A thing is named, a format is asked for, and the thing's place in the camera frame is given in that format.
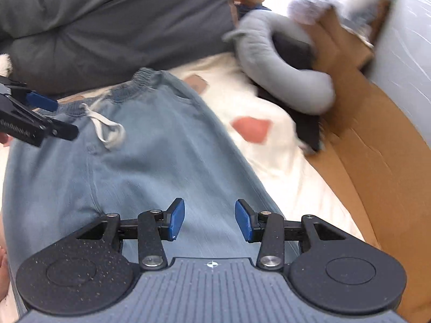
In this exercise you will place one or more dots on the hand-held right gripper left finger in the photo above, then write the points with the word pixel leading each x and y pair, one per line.
pixel 176 218

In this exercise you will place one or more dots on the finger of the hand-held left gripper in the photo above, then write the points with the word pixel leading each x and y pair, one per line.
pixel 30 124
pixel 40 101

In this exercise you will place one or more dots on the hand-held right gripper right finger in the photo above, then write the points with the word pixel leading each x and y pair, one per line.
pixel 244 220

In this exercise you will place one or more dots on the light blue denim pants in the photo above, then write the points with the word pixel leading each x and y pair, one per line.
pixel 151 148

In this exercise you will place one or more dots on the white fluffy plush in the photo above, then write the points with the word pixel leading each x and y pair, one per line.
pixel 5 63

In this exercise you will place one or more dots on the cream printed bedsheet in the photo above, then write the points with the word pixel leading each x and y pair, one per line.
pixel 279 161

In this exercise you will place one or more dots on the dark grey garment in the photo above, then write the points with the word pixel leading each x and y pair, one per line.
pixel 118 23

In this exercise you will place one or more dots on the brown cardboard sheet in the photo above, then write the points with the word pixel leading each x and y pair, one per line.
pixel 377 148

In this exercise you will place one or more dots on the grey plush neck pillow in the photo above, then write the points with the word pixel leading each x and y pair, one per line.
pixel 269 70

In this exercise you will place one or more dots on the black cloth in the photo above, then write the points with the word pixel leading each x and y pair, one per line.
pixel 293 52

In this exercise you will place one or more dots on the plastic-wrapped grey mattress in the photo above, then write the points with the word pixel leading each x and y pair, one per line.
pixel 407 40

